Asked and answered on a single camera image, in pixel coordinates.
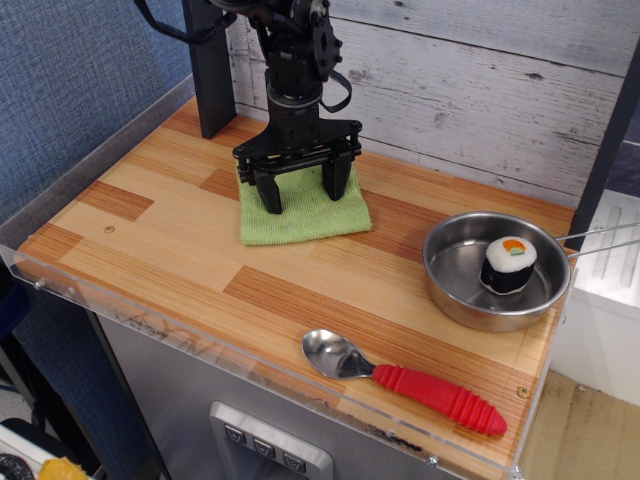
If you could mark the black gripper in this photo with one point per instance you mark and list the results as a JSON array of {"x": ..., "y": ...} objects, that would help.
[{"x": 297, "y": 137}]

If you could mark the green microfiber cloth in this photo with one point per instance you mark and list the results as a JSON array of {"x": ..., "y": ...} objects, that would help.
[{"x": 308, "y": 213}]

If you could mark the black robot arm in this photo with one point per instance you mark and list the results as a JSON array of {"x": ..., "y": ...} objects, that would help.
[{"x": 301, "y": 52}]

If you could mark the plush sushi roll toy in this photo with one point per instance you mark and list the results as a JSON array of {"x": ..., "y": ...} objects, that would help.
[{"x": 508, "y": 265}]

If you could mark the silver button control panel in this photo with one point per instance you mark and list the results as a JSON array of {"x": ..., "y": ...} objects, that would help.
[{"x": 253, "y": 449}]

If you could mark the clear acrylic front guard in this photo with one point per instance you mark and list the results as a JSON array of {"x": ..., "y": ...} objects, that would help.
[{"x": 181, "y": 349}]

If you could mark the white ridged block right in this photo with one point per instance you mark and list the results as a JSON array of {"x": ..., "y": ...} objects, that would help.
[{"x": 609, "y": 264}]

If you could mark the yellow object bottom left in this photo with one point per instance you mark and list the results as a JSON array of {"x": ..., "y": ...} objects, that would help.
[{"x": 61, "y": 469}]

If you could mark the dark grey left post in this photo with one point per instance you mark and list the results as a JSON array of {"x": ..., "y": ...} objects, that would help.
[{"x": 211, "y": 68}]

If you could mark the dark grey post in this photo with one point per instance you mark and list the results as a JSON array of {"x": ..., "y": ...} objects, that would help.
[
  {"x": 607, "y": 42},
  {"x": 211, "y": 68}
]

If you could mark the steel pan with wire handle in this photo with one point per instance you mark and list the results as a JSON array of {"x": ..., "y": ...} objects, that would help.
[{"x": 453, "y": 254}]

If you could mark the spoon with red handle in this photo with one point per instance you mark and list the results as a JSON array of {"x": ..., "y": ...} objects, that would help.
[{"x": 337, "y": 358}]

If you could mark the dark grey right post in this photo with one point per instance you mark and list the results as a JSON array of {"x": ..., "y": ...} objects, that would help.
[{"x": 607, "y": 42}]

